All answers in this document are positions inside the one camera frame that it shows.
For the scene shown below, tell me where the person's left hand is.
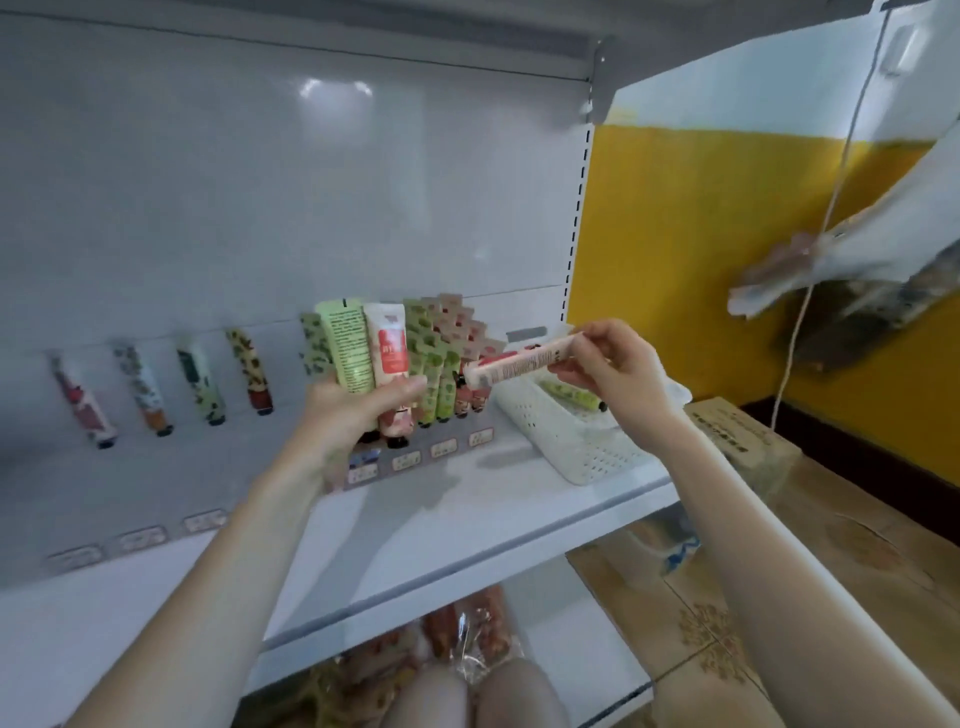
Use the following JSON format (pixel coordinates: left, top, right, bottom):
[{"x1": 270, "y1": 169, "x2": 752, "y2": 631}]
[{"x1": 292, "y1": 372, "x2": 429, "y2": 489}]

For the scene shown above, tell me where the person's right hand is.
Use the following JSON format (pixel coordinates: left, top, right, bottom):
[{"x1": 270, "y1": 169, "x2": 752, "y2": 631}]
[{"x1": 547, "y1": 318, "x2": 684, "y2": 452}]

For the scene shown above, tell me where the pile of green hand cream tubes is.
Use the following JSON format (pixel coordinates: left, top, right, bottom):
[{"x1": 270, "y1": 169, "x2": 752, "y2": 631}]
[{"x1": 540, "y1": 378, "x2": 605, "y2": 414}]

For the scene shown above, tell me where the pale green hand cream tube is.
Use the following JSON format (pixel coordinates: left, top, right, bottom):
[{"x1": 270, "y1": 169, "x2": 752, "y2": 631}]
[{"x1": 315, "y1": 297, "x2": 377, "y2": 399}]

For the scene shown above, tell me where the white perforated plastic basket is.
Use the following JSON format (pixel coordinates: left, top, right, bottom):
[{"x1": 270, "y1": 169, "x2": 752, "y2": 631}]
[{"x1": 487, "y1": 322, "x2": 695, "y2": 486}]

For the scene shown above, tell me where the red white hand cream tube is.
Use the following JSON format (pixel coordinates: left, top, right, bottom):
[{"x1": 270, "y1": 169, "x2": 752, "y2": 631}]
[
  {"x1": 462, "y1": 333, "x2": 579, "y2": 395},
  {"x1": 363, "y1": 300, "x2": 419, "y2": 440}
]

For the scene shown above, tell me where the row of hand cream tubes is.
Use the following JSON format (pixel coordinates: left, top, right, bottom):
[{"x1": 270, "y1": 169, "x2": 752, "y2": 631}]
[{"x1": 49, "y1": 292, "x2": 512, "y2": 452}]

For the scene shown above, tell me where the white metal shelf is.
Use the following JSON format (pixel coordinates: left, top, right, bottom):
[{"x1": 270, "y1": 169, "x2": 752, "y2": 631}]
[{"x1": 0, "y1": 0, "x2": 887, "y2": 728}]

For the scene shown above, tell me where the person's right forearm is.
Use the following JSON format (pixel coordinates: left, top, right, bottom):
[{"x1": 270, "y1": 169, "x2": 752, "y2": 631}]
[{"x1": 645, "y1": 412, "x2": 960, "y2": 728}]

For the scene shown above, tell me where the person's left forearm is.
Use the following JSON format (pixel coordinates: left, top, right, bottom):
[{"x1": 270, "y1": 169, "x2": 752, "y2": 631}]
[{"x1": 67, "y1": 457, "x2": 339, "y2": 728}]

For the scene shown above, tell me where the person's left leg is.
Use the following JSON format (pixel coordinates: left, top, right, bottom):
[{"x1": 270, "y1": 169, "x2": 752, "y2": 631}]
[{"x1": 382, "y1": 660, "x2": 482, "y2": 728}]

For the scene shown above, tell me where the person's leg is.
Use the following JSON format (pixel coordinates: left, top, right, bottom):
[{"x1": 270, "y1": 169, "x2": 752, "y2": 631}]
[
  {"x1": 477, "y1": 655, "x2": 572, "y2": 728},
  {"x1": 382, "y1": 660, "x2": 482, "y2": 728}
]

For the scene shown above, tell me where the person's right leg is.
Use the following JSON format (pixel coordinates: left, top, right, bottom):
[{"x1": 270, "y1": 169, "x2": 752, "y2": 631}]
[{"x1": 477, "y1": 655, "x2": 572, "y2": 728}]

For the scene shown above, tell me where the small brown cardboard box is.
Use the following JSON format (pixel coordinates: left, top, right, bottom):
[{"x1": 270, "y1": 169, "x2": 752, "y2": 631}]
[{"x1": 682, "y1": 396, "x2": 804, "y2": 497}]

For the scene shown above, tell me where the pile of snack packets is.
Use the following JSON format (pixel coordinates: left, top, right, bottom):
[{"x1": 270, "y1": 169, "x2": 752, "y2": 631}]
[{"x1": 300, "y1": 585, "x2": 519, "y2": 728}]

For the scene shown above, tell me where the clear divider tray with labels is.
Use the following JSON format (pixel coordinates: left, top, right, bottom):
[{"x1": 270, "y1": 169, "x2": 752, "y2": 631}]
[{"x1": 45, "y1": 424, "x2": 497, "y2": 576}]

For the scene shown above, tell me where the white hanging cable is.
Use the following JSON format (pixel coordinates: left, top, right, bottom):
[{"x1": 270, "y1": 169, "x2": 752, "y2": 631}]
[{"x1": 768, "y1": 15, "x2": 894, "y2": 429}]

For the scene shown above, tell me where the white wall switch box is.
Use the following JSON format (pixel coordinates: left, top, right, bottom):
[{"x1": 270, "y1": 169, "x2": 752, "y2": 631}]
[{"x1": 882, "y1": 22, "x2": 932, "y2": 77}]

